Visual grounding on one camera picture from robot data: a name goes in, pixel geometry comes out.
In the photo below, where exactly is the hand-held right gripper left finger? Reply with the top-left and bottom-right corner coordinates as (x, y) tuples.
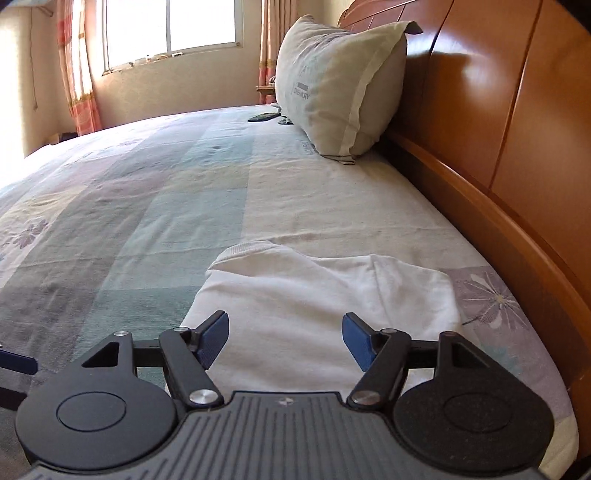
(81, 310), (230, 410)

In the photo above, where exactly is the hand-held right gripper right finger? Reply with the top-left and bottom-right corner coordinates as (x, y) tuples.
(342, 312), (489, 410)

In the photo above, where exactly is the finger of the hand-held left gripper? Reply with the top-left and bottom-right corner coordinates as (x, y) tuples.
(0, 348), (40, 376)

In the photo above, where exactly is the white printed long-sleeve t-shirt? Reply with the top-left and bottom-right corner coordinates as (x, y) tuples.
(165, 240), (463, 403)

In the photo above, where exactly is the pastel patchwork bed sheet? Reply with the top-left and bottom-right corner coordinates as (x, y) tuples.
(0, 104), (581, 480)

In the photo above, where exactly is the large printed pillow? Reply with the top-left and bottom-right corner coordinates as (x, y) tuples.
(274, 14), (424, 165)

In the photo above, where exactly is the wooden headboard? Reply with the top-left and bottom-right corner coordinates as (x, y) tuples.
(336, 0), (591, 464)

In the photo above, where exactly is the pink striped curtain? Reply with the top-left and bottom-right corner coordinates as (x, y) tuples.
(260, 0), (288, 89)
(55, 0), (103, 137)

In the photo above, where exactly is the window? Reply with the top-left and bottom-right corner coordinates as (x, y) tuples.
(100, 0), (244, 75)

